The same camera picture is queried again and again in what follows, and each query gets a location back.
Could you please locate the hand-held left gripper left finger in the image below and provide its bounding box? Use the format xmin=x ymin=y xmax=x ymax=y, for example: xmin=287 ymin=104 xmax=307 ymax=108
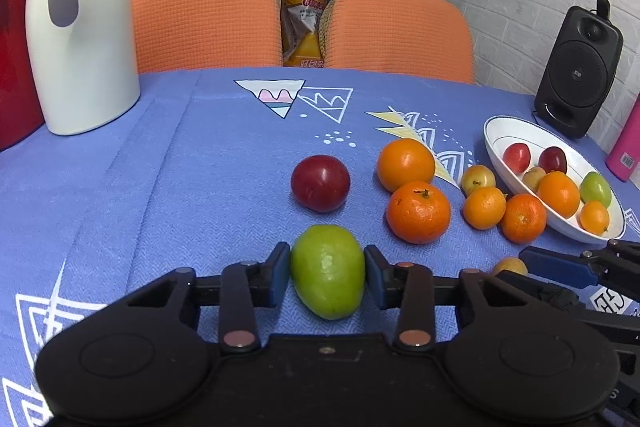
xmin=107 ymin=243 xmax=292 ymax=354

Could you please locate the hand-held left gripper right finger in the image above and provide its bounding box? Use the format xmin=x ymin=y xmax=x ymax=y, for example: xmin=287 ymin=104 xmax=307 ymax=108
xmin=365 ymin=244 xmax=546 ymax=354

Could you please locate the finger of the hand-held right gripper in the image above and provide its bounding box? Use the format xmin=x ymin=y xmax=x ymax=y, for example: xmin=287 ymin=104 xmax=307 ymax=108
xmin=492 ymin=270 xmax=590 ymax=315
xmin=519 ymin=239 xmax=640 ymax=303

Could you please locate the oblong green jujube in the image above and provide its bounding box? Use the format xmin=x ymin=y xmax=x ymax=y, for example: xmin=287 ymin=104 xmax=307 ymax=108
xmin=290 ymin=224 xmax=367 ymax=321

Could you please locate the tan longan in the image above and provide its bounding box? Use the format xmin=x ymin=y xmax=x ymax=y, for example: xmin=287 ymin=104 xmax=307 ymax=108
xmin=492 ymin=257 xmax=529 ymax=278
xmin=522 ymin=166 xmax=547 ymax=192

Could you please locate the small orange mandarin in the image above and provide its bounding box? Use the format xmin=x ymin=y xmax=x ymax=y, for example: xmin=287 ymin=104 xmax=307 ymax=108
xmin=462 ymin=186 xmax=508 ymax=230
xmin=580 ymin=200 xmax=610 ymax=236

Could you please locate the large orange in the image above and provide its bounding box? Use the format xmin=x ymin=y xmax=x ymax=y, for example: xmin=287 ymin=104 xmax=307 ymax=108
xmin=537 ymin=171 xmax=581 ymax=218

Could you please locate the round green apple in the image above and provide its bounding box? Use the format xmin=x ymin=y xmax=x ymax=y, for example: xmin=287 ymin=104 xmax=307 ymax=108
xmin=580 ymin=172 xmax=613 ymax=208

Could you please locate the dark red plum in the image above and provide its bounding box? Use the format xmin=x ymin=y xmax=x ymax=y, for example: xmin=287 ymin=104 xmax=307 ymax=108
xmin=538 ymin=146 xmax=568 ymax=175
xmin=291 ymin=155 xmax=351 ymax=212

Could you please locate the bright red plum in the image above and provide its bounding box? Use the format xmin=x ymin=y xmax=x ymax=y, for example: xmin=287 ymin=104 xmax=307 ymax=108
xmin=502 ymin=143 xmax=531 ymax=174

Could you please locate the white plate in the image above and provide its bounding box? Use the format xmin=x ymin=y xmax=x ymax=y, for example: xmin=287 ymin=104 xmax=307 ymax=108
xmin=483 ymin=116 xmax=627 ymax=244

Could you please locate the orange mandarin with stem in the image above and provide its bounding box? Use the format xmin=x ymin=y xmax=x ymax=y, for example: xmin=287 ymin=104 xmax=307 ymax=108
xmin=385 ymin=181 xmax=452 ymax=244

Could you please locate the round orange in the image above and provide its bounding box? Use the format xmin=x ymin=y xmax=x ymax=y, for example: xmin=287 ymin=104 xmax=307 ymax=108
xmin=376 ymin=138 xmax=436 ymax=194

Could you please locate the small yellow apricot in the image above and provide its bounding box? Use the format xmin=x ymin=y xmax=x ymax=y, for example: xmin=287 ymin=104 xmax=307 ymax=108
xmin=460 ymin=164 xmax=497 ymax=198

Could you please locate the blue printed tablecloth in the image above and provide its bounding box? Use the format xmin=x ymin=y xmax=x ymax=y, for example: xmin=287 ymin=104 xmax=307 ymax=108
xmin=0 ymin=67 xmax=640 ymax=427

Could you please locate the pink bottle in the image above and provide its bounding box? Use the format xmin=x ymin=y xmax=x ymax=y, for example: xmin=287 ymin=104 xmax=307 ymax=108
xmin=605 ymin=94 xmax=640 ymax=182

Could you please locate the black speaker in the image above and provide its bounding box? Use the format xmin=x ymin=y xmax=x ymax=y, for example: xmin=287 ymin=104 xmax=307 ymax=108
xmin=533 ymin=0 xmax=625 ymax=140

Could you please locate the orange chair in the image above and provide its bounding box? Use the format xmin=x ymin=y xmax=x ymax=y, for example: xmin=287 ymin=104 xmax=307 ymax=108
xmin=130 ymin=0 xmax=284 ymax=75
xmin=319 ymin=0 xmax=476 ymax=85

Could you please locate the yellow snack bag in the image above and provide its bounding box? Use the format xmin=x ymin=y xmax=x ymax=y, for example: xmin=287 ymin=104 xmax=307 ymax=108
xmin=280 ymin=0 xmax=332 ymax=70

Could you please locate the white thermos jug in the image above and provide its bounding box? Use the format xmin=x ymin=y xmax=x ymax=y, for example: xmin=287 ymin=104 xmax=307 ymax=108
xmin=26 ymin=0 xmax=141 ymax=136

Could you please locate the red thermos jug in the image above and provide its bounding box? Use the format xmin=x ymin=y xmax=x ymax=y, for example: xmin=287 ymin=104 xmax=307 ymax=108
xmin=0 ymin=0 xmax=47 ymax=152

